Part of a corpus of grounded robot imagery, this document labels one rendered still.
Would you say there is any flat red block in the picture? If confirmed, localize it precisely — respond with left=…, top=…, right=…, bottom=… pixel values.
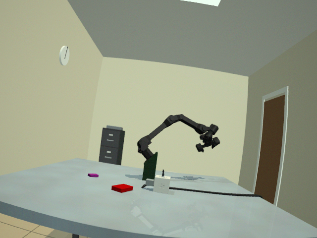
left=111, top=184, right=133, bottom=193

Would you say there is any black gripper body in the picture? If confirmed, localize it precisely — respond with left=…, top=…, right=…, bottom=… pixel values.
left=196, top=137, right=220, bottom=152

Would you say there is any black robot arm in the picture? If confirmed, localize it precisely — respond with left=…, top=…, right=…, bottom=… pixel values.
left=137, top=114, right=218, bottom=161

